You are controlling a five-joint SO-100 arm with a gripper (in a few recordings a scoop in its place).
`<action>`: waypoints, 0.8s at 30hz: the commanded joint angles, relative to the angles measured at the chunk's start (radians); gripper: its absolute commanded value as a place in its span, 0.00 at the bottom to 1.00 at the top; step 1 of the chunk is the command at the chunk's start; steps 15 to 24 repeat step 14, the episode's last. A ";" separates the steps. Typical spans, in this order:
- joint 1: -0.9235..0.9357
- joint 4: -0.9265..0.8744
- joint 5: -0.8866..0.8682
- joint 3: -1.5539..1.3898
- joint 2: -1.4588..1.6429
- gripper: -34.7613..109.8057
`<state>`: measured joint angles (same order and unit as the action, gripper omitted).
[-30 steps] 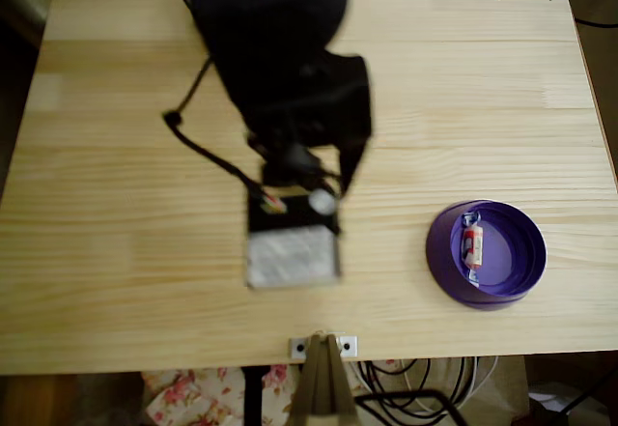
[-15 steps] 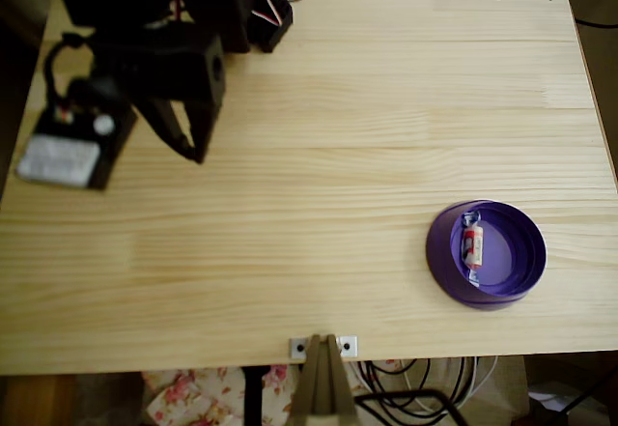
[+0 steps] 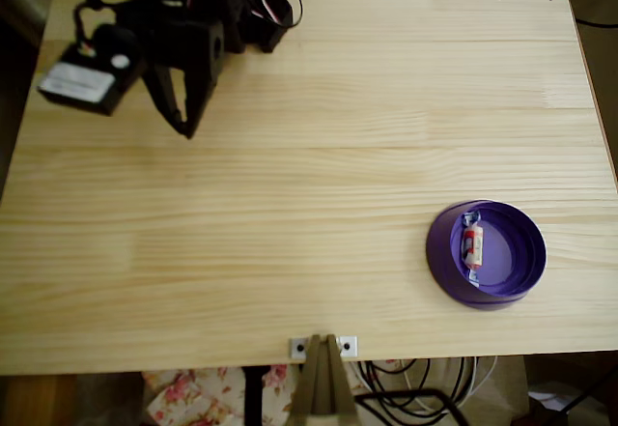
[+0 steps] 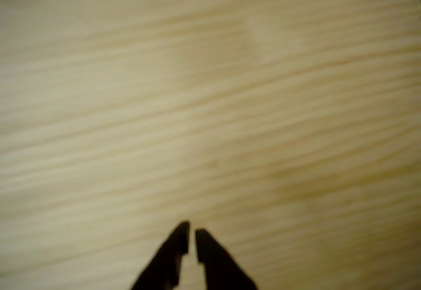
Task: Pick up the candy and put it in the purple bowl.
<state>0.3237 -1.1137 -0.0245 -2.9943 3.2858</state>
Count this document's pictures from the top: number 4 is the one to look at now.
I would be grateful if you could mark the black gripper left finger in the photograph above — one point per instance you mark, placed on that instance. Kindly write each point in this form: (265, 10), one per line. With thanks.
(171, 254)

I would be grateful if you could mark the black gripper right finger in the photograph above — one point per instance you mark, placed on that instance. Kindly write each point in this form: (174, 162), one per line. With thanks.
(220, 270)

